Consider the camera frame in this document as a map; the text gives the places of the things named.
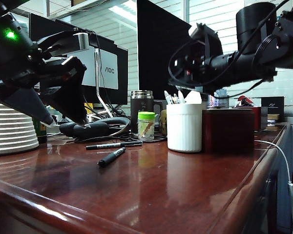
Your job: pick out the small red box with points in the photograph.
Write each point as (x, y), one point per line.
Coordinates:
(258, 118)

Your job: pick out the clear water bottle blue label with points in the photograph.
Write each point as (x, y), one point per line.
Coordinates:
(212, 101)

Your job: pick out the white capped pen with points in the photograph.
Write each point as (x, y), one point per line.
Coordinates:
(180, 96)

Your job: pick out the gold and black tin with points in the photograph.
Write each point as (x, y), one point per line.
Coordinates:
(273, 119)

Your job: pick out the dark drink bottle white cap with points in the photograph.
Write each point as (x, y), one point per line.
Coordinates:
(41, 134)

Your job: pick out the dark mug steel lid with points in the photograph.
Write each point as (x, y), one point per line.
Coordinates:
(141, 107)

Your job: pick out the red and black ornament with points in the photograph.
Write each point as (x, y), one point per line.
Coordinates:
(245, 101)

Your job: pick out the white clear gel pen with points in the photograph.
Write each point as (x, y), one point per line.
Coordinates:
(168, 97)

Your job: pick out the white ribbed pen holder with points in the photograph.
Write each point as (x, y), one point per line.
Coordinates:
(184, 129)

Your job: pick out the dark red wooden box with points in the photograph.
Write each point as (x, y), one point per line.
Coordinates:
(228, 131)

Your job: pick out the clear jar green lid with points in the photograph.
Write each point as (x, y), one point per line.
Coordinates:
(146, 126)

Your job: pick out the yellowish figurine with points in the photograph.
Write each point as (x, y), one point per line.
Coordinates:
(163, 122)

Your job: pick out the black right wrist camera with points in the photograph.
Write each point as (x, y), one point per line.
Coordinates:
(205, 39)

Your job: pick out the white tissue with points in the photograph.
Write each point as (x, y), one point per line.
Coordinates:
(193, 97)

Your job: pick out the black AOC monitor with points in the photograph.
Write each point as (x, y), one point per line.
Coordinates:
(122, 73)

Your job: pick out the large black monitor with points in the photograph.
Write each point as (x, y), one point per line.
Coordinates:
(156, 48)

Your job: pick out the thin black marker pen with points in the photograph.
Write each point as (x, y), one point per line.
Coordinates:
(112, 145)

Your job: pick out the black box with logo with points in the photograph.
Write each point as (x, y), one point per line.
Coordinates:
(272, 107)

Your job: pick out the black monitor webcam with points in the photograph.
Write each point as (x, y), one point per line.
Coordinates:
(96, 40)

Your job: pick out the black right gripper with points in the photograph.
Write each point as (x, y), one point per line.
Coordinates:
(193, 68)

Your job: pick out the white power strip with plugs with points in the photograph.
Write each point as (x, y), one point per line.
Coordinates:
(50, 130)

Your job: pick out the black headphones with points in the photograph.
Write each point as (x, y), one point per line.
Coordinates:
(92, 129)

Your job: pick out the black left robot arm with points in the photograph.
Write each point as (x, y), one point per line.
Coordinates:
(5, 48)

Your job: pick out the white ribbed thermos jug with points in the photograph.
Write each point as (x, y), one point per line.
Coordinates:
(12, 131)

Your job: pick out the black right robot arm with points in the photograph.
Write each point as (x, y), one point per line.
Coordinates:
(246, 63)

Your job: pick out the clear ballpoint pen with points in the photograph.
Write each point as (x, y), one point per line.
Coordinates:
(175, 98)

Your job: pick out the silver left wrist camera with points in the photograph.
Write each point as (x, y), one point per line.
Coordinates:
(63, 42)

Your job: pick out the short thick black marker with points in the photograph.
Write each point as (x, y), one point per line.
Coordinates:
(111, 158)

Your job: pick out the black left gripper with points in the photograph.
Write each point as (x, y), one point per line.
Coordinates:
(58, 70)

